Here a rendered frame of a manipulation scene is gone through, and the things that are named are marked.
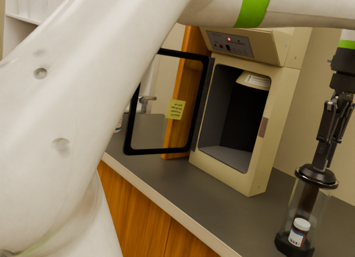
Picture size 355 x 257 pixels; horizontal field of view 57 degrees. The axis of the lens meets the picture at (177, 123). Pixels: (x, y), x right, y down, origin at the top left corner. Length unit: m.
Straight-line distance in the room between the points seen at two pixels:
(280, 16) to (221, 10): 0.11
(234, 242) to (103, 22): 0.76
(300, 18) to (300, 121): 0.98
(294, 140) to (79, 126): 1.39
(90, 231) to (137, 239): 0.91
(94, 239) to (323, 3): 0.51
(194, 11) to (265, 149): 0.72
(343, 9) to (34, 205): 0.57
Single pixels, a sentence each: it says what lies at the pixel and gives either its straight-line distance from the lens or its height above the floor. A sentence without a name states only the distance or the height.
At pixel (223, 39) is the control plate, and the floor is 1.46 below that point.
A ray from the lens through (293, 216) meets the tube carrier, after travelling 0.93.
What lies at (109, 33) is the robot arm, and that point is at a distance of 0.28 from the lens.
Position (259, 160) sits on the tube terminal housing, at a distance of 1.18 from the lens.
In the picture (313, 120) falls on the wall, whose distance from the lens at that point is 1.54.
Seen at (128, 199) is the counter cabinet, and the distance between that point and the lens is 1.29.
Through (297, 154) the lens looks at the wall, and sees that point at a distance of 1.58.
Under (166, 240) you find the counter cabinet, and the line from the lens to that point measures 1.16.
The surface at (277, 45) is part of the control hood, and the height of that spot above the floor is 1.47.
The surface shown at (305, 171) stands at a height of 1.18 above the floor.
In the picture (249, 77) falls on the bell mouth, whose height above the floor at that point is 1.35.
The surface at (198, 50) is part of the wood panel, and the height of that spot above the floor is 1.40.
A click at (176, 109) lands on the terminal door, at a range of 1.25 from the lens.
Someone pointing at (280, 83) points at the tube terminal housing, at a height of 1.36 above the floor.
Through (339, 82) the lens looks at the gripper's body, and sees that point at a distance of 0.85.
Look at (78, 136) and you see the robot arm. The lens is 0.26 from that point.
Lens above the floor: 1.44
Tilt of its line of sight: 15 degrees down
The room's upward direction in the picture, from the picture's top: 11 degrees clockwise
